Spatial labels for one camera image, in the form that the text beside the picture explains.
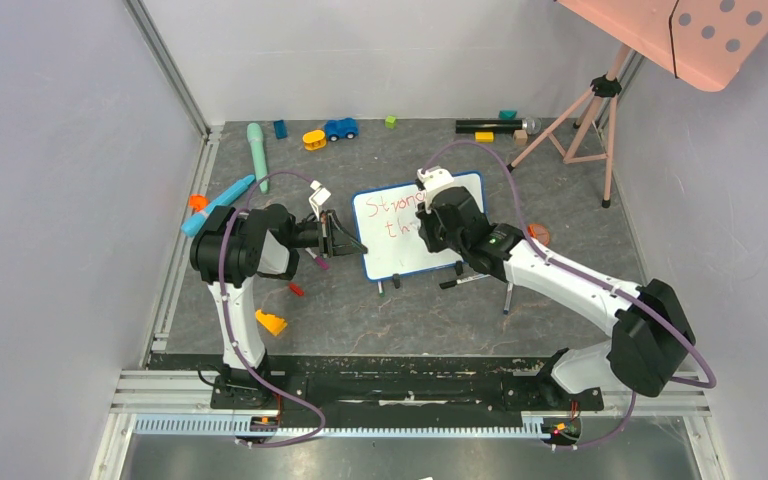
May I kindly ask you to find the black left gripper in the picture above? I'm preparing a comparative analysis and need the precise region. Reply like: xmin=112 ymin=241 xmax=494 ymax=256
xmin=286 ymin=210 xmax=368 ymax=259

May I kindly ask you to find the blue framed whiteboard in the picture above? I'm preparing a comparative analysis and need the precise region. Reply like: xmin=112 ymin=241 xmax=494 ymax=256
xmin=351 ymin=183 xmax=461 ymax=282

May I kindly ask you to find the red marker cap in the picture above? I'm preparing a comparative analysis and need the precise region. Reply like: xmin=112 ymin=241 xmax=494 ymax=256
xmin=288 ymin=283 xmax=305 ymax=297

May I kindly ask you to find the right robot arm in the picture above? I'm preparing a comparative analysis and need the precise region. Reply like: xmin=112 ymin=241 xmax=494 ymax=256
xmin=416 ymin=186 xmax=695 ymax=408

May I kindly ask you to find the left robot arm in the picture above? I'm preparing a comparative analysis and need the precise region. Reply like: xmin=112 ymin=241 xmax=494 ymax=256
xmin=190 ymin=204 xmax=368 ymax=408

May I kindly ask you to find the purple cap marker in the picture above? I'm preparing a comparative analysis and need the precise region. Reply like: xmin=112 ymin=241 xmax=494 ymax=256
xmin=305 ymin=248 xmax=329 ymax=270

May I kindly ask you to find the black cap marker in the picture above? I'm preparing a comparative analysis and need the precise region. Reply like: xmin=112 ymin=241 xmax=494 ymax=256
xmin=439 ymin=274 xmax=489 ymax=290

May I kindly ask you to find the orange window toy block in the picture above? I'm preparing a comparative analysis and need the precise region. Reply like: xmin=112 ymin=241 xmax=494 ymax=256
xmin=527 ymin=223 xmax=551 ymax=246

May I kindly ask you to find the blue cap marker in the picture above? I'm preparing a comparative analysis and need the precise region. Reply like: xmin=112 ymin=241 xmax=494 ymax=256
xmin=502 ymin=283 xmax=514 ymax=315

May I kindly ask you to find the yellow small block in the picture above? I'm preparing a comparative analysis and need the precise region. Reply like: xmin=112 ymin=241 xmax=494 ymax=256
xmin=474 ymin=131 xmax=495 ymax=143

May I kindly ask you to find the black tube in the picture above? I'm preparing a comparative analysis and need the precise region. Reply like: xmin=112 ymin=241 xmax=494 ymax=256
xmin=455 ymin=119 xmax=526 ymax=134

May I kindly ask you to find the yellow oval toy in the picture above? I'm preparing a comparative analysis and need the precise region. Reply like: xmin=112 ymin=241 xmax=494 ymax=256
xmin=302 ymin=129 xmax=328 ymax=151

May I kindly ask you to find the wooden cube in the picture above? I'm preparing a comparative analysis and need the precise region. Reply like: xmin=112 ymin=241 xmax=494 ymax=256
xmin=513 ymin=130 xmax=530 ymax=146

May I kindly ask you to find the yellow toy block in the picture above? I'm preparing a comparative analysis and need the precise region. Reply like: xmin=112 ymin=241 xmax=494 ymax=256
xmin=255 ymin=309 xmax=288 ymax=337

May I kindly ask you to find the blue toy car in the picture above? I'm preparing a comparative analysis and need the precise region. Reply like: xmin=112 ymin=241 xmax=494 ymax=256
xmin=323 ymin=117 xmax=359 ymax=142

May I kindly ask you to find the clear ball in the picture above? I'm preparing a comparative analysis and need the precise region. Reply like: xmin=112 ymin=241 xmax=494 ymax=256
xmin=522 ymin=116 xmax=542 ymax=135

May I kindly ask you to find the dark blue block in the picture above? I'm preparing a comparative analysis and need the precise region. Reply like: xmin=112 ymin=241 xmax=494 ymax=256
xmin=273 ymin=120 xmax=289 ymax=140

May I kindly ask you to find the large mint toy marker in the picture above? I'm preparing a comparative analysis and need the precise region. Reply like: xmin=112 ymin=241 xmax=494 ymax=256
xmin=246 ymin=123 xmax=269 ymax=193

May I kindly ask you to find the large blue toy marker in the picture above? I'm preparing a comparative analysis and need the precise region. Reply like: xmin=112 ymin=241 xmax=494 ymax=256
xmin=180 ymin=174 xmax=256 ymax=237

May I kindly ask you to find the orange toy piece left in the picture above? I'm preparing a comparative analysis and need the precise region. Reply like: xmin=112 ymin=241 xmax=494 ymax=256
xmin=188 ymin=194 xmax=210 ymax=212

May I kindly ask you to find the pink tripod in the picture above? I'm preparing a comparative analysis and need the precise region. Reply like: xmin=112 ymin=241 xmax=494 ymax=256
xmin=508 ymin=44 xmax=631 ymax=209

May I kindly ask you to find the pink perforated panel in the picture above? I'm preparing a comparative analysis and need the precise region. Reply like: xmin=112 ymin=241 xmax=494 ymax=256
xmin=559 ymin=0 xmax=768 ymax=92

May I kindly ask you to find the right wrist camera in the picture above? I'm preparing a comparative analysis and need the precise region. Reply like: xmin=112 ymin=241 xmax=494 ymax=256
xmin=417 ymin=166 xmax=454 ymax=213

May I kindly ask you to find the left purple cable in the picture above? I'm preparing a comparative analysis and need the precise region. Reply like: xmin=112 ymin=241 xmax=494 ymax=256
xmin=216 ymin=170 xmax=328 ymax=450

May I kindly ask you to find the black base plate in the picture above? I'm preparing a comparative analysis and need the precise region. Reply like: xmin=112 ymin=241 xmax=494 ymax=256
xmin=148 ymin=354 xmax=604 ymax=432

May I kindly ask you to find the aluminium rail frame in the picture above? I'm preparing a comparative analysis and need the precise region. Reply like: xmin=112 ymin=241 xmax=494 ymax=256
xmin=89 ymin=0 xmax=730 ymax=480

